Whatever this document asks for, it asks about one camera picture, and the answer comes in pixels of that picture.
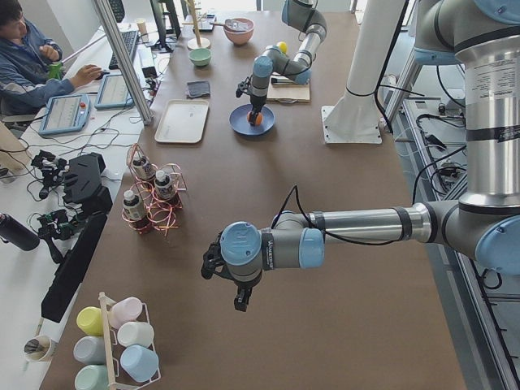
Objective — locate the pink cup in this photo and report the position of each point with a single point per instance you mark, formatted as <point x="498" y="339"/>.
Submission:
<point x="127" y="310"/>

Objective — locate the grey cup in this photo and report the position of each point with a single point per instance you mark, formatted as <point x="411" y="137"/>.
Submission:
<point x="90" y="350"/>

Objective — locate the yellow cup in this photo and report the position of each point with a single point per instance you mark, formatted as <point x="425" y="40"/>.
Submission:
<point x="89" y="321"/>

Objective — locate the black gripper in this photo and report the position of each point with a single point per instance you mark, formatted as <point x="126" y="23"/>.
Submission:
<point x="243" y="289"/>
<point x="257" y="102"/>

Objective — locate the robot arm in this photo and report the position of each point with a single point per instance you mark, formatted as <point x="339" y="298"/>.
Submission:
<point x="483" y="223"/>
<point x="306" y="19"/>

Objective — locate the wooden cup stand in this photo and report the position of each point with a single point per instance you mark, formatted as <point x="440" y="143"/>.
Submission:
<point x="198" y="41"/>

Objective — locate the tea bottle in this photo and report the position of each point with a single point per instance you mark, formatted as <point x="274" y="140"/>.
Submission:
<point x="135" y="213"/>
<point x="163" y="186"/>
<point x="143" y="168"/>

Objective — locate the black water bottle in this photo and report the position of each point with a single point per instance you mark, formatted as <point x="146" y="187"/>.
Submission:
<point x="17" y="234"/>

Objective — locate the white cup rack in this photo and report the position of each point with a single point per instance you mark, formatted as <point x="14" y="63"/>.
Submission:
<point x="117" y="377"/>

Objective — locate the lower right tea bottle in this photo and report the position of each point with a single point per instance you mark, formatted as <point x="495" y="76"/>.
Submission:
<point x="135" y="213"/>

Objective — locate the green bowl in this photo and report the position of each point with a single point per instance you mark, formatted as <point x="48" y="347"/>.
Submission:
<point x="200" y="57"/>

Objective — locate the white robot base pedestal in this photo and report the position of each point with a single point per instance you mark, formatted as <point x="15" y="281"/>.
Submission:
<point x="354" y="119"/>

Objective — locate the paper cup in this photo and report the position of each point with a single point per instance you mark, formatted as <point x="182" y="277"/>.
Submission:
<point x="40" y="349"/>

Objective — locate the white cup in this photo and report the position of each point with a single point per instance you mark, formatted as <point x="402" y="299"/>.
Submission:
<point x="136" y="333"/>

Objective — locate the lower left tea bottle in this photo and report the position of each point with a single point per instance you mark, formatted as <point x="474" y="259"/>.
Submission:
<point x="163" y="186"/>

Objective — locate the blue cup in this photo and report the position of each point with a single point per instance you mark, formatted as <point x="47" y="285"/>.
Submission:
<point x="139" y="362"/>

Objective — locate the steel rod black cap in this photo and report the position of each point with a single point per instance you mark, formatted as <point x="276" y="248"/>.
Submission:
<point x="281" y="81"/>

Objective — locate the top tea bottle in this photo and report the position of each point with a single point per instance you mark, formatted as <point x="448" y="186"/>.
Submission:
<point x="143" y="168"/>

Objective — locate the pink bowl with ice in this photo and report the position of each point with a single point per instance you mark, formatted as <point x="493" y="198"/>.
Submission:
<point x="241" y="37"/>

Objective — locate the wooden cutting board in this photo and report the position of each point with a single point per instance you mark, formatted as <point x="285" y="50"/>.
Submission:
<point x="288" y="93"/>

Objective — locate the metal scoop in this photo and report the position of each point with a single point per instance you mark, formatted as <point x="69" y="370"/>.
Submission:
<point x="233" y="25"/>

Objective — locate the blue plate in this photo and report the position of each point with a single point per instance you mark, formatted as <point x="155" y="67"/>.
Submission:
<point x="239" y="123"/>

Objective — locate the near teach pendant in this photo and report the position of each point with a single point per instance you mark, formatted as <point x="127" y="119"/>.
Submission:
<point x="65" y="114"/>

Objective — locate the green cup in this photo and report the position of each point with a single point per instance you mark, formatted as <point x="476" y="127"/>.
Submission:
<point x="92" y="377"/>

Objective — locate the cream rabbit tray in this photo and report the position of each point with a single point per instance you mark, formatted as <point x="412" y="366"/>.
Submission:
<point x="182" y="121"/>

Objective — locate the seated person blue jacket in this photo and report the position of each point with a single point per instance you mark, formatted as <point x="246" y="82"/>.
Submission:
<point x="26" y="56"/>

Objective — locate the copper wire bottle rack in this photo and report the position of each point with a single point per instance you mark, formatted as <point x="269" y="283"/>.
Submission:
<point x="154" y="198"/>

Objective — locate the far teach pendant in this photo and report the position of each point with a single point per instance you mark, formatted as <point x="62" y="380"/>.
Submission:
<point x="113" y="94"/>

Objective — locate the grey cloth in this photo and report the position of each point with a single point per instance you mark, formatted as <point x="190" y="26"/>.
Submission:
<point x="198" y="89"/>

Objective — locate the teach pendant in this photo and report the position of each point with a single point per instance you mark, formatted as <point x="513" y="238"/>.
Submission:
<point x="113" y="94"/>
<point x="65" y="114"/>

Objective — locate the orange fruit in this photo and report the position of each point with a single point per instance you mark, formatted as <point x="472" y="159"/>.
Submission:
<point x="254" y="118"/>

